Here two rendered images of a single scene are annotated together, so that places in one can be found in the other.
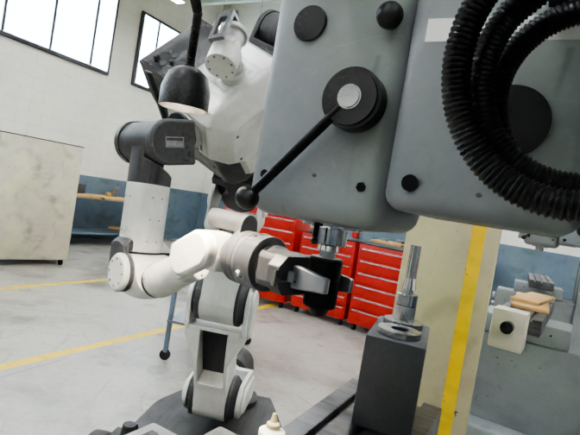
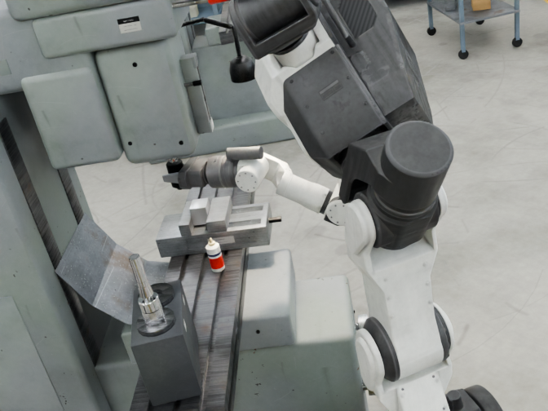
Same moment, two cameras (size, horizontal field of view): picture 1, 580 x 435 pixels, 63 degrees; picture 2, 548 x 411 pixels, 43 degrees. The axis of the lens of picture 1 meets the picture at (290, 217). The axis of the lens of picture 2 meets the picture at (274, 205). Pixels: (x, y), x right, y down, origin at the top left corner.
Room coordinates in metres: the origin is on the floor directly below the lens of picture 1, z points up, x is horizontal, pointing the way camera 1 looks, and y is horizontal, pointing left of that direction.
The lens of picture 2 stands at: (2.41, -0.46, 2.05)
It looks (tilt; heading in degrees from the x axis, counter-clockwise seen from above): 29 degrees down; 159
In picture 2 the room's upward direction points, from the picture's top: 12 degrees counter-clockwise
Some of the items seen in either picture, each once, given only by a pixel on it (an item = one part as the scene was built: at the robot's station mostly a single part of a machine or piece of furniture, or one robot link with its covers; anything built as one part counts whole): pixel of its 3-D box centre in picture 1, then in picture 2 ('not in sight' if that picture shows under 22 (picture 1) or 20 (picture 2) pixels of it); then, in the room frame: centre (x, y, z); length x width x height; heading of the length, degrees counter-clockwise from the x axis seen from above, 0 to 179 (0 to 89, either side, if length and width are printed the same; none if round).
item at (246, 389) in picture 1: (219, 389); not in sight; (1.56, 0.14, 0.68); 0.21 x 0.20 x 0.13; 173
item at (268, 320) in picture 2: not in sight; (214, 303); (0.67, -0.06, 0.76); 0.50 x 0.35 x 0.12; 62
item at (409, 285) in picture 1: (412, 269); (140, 277); (1.09, -0.30, 1.22); 0.03 x 0.03 x 0.11
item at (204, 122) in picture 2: not in sight; (196, 94); (0.72, 0.04, 1.45); 0.04 x 0.04 x 0.21; 62
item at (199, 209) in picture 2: not in sight; (201, 211); (0.53, 0.01, 1.01); 0.06 x 0.05 x 0.06; 150
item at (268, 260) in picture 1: (277, 268); (206, 173); (0.73, 0.01, 1.23); 0.13 x 0.12 x 0.10; 137
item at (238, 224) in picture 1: (235, 244); (243, 168); (0.81, 0.08, 1.24); 0.11 x 0.11 x 0.11; 47
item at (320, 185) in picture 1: (354, 110); (152, 92); (0.66, -0.06, 1.47); 0.21 x 0.19 x 0.32; 152
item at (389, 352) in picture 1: (394, 368); (165, 338); (1.04, -0.28, 1.00); 0.22 x 0.12 x 0.20; 162
